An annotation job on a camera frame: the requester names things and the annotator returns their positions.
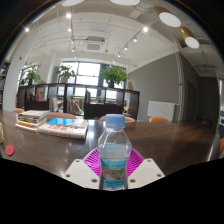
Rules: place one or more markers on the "clear water bottle blue cap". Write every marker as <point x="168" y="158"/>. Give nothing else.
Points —
<point x="114" y="156"/>

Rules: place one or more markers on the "ceiling air conditioner unit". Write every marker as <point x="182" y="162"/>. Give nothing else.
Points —
<point x="94" y="44"/>

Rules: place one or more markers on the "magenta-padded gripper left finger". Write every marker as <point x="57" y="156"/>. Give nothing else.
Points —
<point x="80" y="171"/>

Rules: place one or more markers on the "flat round red coaster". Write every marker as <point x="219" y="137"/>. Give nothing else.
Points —
<point x="10" y="150"/>

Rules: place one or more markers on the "group of ceiling spotlights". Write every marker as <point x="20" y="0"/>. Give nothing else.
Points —
<point x="68" y="15"/>

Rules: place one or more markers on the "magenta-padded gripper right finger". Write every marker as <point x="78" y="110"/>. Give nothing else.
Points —
<point x="146" y="171"/>

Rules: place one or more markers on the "white board panel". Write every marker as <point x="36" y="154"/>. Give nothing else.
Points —
<point x="161" y="110"/>

